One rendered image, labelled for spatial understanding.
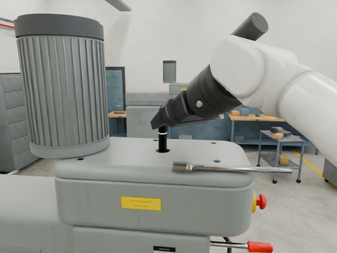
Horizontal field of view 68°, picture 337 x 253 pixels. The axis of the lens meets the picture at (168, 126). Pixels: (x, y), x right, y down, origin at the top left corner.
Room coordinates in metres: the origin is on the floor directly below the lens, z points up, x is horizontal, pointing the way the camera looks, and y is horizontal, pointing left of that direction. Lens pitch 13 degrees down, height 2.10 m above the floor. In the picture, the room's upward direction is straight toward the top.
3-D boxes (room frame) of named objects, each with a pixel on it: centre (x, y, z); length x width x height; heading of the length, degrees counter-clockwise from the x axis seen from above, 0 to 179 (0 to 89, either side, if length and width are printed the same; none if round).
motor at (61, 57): (0.65, 0.26, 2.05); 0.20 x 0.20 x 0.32
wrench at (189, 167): (0.49, -0.13, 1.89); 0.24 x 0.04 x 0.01; 85
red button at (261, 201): (0.59, -0.24, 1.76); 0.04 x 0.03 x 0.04; 173
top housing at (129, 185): (0.62, 0.03, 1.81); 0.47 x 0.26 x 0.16; 83
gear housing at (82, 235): (0.62, 0.06, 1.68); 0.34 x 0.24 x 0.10; 83
